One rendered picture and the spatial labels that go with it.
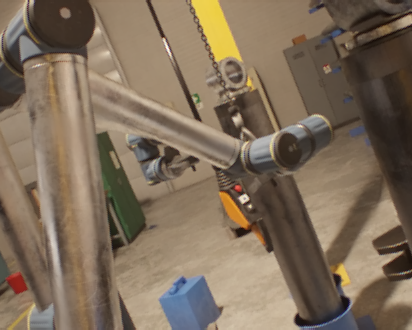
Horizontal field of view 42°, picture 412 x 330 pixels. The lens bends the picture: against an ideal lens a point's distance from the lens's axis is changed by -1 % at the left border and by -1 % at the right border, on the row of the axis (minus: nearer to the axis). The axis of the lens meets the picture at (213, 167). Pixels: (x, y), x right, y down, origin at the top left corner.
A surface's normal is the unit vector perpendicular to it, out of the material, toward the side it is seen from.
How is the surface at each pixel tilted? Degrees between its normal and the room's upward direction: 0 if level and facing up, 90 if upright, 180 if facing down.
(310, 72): 90
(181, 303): 90
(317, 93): 90
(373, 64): 90
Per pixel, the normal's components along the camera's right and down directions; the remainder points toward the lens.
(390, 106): -0.60, 0.34
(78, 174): 0.54, -0.15
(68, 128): 0.34, -0.12
